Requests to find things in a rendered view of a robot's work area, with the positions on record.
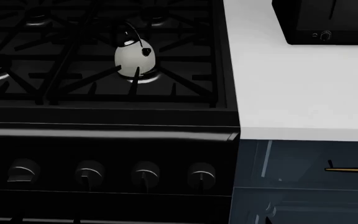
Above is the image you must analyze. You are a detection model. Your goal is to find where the black cast iron stove grate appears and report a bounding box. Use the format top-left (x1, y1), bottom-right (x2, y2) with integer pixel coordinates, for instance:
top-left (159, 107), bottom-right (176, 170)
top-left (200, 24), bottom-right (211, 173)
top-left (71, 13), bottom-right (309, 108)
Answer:
top-left (44, 0), bottom-right (228, 110)
top-left (0, 0), bottom-right (88, 106)

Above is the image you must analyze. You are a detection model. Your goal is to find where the black stove knob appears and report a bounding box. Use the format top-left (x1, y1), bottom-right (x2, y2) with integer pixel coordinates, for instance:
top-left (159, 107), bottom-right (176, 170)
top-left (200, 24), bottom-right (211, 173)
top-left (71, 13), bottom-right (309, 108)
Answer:
top-left (131, 161), bottom-right (161, 192)
top-left (186, 162), bottom-right (216, 189)
top-left (75, 159), bottom-right (106, 190)
top-left (6, 158), bottom-right (42, 183)

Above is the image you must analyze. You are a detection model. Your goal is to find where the black gas stove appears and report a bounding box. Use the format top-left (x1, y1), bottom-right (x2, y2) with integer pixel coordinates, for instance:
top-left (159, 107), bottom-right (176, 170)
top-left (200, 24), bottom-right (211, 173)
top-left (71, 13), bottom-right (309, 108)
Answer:
top-left (0, 0), bottom-right (241, 224)

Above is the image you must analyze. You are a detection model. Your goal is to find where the dark blue cabinet drawer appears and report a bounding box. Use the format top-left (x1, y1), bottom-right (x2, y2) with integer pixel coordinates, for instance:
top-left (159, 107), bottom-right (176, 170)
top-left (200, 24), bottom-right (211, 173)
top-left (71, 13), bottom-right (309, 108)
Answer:
top-left (234, 139), bottom-right (358, 190)

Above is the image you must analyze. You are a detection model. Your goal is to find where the dark blue cabinet door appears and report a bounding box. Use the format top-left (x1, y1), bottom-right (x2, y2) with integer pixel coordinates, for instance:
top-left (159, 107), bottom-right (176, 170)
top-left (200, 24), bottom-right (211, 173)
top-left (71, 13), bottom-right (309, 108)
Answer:
top-left (228, 186), bottom-right (358, 224)

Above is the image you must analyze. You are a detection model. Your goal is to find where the black toaster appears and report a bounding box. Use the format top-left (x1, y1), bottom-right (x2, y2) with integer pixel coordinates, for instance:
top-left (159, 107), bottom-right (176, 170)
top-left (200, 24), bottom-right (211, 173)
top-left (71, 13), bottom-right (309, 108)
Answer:
top-left (271, 0), bottom-right (358, 46)

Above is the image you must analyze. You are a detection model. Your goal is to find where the white kettle with black handle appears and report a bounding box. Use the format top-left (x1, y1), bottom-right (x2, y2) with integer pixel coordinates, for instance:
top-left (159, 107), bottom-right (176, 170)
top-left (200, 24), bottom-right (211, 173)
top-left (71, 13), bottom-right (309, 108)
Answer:
top-left (114, 22), bottom-right (157, 78)

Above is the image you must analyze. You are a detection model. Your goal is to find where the brass drawer handle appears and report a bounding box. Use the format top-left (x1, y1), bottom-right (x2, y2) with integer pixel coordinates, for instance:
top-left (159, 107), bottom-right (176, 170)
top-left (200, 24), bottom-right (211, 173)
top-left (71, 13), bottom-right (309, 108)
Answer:
top-left (324, 159), bottom-right (358, 174)

